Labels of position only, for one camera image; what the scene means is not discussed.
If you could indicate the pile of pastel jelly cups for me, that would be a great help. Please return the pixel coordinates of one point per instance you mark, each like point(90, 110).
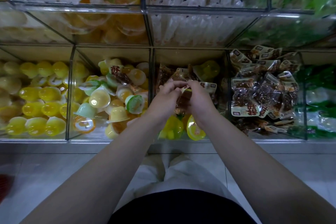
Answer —
point(99, 98)

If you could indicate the person's right hand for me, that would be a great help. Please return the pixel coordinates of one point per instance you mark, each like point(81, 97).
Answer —
point(202, 100)

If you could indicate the pile of brown snack packets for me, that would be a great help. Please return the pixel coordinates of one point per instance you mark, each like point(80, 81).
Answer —
point(262, 95)

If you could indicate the person's left hand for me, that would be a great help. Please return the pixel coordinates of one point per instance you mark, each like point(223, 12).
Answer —
point(164, 103)

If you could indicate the pile of green bamboo packets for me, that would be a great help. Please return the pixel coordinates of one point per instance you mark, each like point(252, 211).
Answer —
point(320, 95)

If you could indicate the single brown snack packet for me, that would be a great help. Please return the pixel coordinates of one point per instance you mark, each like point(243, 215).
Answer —
point(182, 99)

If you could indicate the pile of yellow jelly cups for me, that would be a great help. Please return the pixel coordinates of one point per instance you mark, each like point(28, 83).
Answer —
point(36, 95)

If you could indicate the black shirt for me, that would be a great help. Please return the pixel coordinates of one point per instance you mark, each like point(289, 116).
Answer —
point(183, 208)

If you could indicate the light grey shorts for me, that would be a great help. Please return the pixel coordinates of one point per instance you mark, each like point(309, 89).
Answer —
point(178, 176)

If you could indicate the person's right forearm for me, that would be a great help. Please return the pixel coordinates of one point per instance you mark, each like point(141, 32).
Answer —
point(273, 174)

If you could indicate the person's left forearm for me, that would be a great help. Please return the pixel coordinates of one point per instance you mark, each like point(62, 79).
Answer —
point(89, 179)

